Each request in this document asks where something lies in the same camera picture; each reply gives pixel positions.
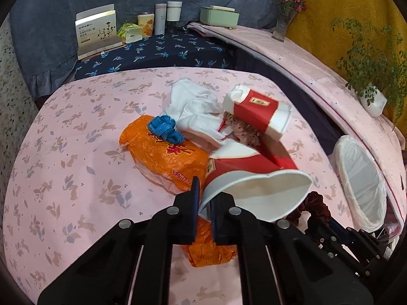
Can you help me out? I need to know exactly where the pink rabbit print tablecloth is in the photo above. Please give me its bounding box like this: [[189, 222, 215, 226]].
[[3, 67, 353, 305]]

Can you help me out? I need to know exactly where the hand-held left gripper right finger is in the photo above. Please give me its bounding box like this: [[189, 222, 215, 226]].
[[208, 193, 374, 305]]

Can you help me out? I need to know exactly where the orange plastic bag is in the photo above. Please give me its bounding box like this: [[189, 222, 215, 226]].
[[119, 115, 239, 267]]

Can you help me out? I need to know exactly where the green snack packet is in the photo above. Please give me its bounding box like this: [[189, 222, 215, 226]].
[[117, 22, 143, 44]]

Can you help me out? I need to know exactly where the white flower print box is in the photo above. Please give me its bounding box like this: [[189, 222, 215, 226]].
[[75, 4, 123, 61]]

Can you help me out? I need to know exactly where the pale pink dotted cloth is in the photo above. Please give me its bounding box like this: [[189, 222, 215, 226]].
[[186, 22, 407, 226]]

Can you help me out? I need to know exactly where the brown lace scrunchie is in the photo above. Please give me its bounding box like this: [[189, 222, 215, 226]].
[[223, 114, 264, 147]]

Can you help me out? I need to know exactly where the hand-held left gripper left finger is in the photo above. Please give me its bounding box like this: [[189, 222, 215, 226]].
[[37, 176, 201, 305]]

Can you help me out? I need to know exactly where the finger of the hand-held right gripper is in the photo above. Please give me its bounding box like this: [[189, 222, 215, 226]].
[[327, 218, 366, 245], [304, 217, 348, 261]]

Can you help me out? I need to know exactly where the small red white paper cup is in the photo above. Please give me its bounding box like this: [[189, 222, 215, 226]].
[[222, 84, 292, 142]]

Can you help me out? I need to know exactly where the dark red scrunchie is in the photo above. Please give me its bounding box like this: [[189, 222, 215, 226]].
[[286, 191, 331, 227]]

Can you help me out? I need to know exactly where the white tumbler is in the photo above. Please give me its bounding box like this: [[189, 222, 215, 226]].
[[167, 1, 183, 34]]

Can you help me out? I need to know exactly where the large red white paper cup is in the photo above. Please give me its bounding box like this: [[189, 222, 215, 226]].
[[198, 143, 314, 223]]

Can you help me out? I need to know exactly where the glass vase with pink flowers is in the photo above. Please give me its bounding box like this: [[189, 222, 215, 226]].
[[271, 0, 307, 42]]

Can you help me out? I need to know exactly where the blue ribbon bundle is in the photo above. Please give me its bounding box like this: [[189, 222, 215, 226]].
[[147, 115, 185, 143]]

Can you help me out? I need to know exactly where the white cloth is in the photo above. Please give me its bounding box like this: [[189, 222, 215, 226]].
[[165, 78, 236, 148]]

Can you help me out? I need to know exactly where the bin with white liner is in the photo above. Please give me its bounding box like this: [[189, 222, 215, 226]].
[[332, 135, 396, 232]]

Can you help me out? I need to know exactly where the navy dragonfly print cloth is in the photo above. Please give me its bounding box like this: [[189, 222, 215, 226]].
[[74, 32, 237, 81]]

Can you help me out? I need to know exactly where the orange yellow can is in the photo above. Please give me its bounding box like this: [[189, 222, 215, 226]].
[[137, 13, 155, 38]]

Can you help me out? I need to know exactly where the slim white bottle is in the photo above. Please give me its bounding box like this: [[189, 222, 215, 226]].
[[155, 3, 167, 35]]

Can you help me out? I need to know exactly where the green plant in white pot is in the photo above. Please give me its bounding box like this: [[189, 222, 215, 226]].
[[331, 17, 407, 118]]

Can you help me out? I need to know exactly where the green tissue box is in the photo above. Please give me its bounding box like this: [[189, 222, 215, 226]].
[[200, 5, 240, 27]]

